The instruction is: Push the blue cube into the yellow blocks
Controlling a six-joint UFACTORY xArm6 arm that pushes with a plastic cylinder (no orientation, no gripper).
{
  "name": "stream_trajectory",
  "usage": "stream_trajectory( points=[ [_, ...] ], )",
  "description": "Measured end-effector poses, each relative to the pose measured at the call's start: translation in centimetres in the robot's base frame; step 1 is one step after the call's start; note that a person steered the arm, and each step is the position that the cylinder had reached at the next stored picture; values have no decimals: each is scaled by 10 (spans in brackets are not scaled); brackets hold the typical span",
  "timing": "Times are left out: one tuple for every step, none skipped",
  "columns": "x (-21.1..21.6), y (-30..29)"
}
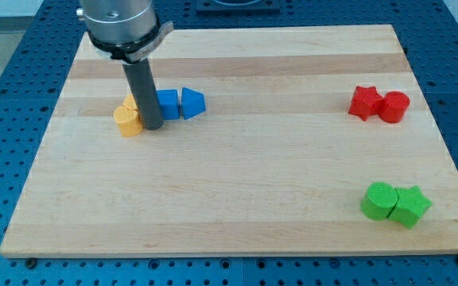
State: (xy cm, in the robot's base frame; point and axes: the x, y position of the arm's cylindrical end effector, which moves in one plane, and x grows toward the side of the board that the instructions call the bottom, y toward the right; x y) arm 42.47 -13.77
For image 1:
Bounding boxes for green cylinder block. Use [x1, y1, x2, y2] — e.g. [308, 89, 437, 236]
[360, 182, 398, 221]

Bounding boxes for red cylinder block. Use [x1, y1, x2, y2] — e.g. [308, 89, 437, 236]
[378, 91, 410, 123]

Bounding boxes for blue cube block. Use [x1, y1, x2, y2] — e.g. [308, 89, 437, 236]
[157, 90, 180, 120]

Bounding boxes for yellow block behind rod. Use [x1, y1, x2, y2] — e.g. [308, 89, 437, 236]
[122, 94, 138, 110]

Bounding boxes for red star block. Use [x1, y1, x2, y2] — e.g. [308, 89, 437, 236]
[348, 86, 384, 122]

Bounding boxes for yellow heart block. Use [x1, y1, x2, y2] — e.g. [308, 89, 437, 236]
[113, 106, 143, 137]

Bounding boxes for dark mounting plate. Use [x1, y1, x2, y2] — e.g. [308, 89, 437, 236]
[196, 0, 281, 14]

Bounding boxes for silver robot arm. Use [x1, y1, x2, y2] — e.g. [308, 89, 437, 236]
[77, 0, 174, 64]

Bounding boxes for blue triangular block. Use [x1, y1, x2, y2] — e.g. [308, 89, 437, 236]
[180, 87, 206, 120]

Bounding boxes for green star block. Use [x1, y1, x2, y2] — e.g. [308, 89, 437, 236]
[387, 185, 433, 230]

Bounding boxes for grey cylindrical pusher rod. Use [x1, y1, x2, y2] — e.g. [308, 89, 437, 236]
[123, 59, 164, 130]

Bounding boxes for wooden board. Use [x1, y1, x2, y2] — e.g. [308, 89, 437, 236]
[0, 25, 458, 258]

